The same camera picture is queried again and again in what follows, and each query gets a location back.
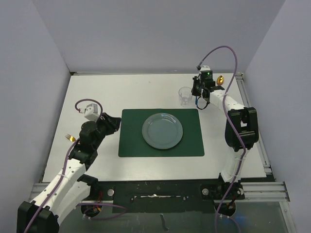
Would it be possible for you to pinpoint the clear drinking glass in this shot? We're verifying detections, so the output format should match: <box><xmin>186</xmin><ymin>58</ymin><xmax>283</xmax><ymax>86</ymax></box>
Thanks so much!
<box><xmin>178</xmin><ymin>87</ymin><xmax>192</xmax><ymax>106</ymax></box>

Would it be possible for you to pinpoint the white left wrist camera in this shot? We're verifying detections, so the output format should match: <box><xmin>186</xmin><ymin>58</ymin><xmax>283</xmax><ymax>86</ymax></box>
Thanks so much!
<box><xmin>84</xmin><ymin>103</ymin><xmax>100</xmax><ymax>121</ymax></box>

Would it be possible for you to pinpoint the gold fork with green handle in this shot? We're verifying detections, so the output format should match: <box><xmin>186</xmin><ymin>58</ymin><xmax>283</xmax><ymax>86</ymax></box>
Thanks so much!
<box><xmin>65</xmin><ymin>134</ymin><xmax>79</xmax><ymax>142</ymax></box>

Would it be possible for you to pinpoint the dark green placemat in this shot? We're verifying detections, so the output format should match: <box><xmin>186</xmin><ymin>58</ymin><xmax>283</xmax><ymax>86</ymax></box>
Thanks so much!
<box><xmin>119</xmin><ymin>109</ymin><xmax>205</xmax><ymax>157</ymax></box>

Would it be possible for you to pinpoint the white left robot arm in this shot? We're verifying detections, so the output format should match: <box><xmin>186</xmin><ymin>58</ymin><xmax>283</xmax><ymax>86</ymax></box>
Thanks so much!
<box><xmin>17</xmin><ymin>113</ymin><xmax>121</xmax><ymax>233</ymax></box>

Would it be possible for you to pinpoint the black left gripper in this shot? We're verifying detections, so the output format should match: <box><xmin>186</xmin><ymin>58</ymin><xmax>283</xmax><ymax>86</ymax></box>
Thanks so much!
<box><xmin>91</xmin><ymin>113</ymin><xmax>121</xmax><ymax>149</ymax></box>

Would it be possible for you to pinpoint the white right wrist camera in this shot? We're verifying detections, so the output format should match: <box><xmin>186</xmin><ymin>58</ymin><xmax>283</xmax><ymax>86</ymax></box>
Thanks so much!
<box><xmin>200</xmin><ymin>65</ymin><xmax>211</xmax><ymax>73</ymax></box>

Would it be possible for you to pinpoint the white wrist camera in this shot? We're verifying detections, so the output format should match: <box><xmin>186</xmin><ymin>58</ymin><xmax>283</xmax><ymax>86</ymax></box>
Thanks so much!
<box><xmin>200</xmin><ymin>65</ymin><xmax>211</xmax><ymax>73</ymax></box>
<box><xmin>84</xmin><ymin>103</ymin><xmax>100</xmax><ymax>121</ymax></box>

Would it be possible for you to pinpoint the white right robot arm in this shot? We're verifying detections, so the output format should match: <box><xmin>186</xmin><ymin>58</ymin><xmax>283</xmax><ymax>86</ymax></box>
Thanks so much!
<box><xmin>191</xmin><ymin>66</ymin><xmax>259</xmax><ymax>199</ymax></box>

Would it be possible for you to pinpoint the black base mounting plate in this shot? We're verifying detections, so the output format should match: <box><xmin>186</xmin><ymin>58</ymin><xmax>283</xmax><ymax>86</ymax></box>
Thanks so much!
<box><xmin>83</xmin><ymin>179</ymin><xmax>245</xmax><ymax>214</ymax></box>

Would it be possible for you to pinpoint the teal ceramic plate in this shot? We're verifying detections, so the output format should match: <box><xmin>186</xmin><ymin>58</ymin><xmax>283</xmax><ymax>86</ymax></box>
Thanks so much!
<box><xmin>142</xmin><ymin>113</ymin><xmax>183</xmax><ymax>150</ymax></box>

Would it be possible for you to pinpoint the iridescent gold spoon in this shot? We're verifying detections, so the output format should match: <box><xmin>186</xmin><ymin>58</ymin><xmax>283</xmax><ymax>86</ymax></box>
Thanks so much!
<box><xmin>216</xmin><ymin>75</ymin><xmax>225</xmax><ymax>86</ymax></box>

